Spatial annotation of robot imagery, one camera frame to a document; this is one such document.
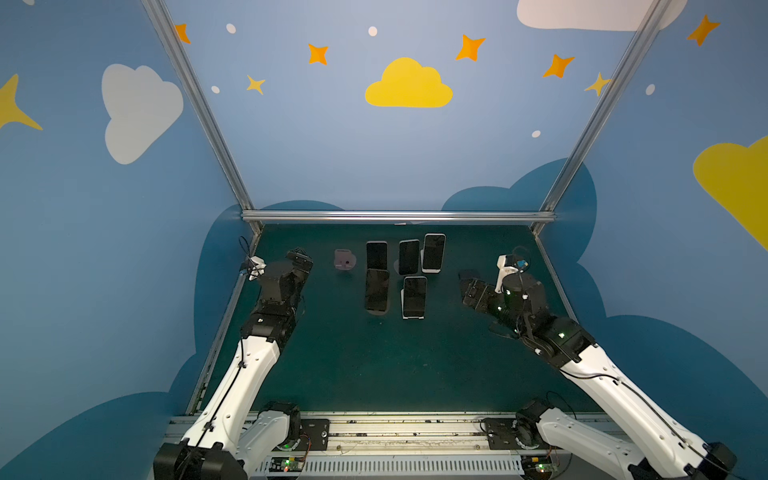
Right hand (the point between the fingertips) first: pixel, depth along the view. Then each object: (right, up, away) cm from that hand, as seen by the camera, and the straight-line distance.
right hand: (476, 282), depth 74 cm
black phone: (-26, +7, +22) cm, 34 cm away
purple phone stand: (-38, +5, +34) cm, 51 cm away
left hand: (-44, +6, +4) cm, 45 cm away
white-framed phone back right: (-6, +7, +30) cm, 31 cm away
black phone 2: (-15, +6, +25) cm, 30 cm away
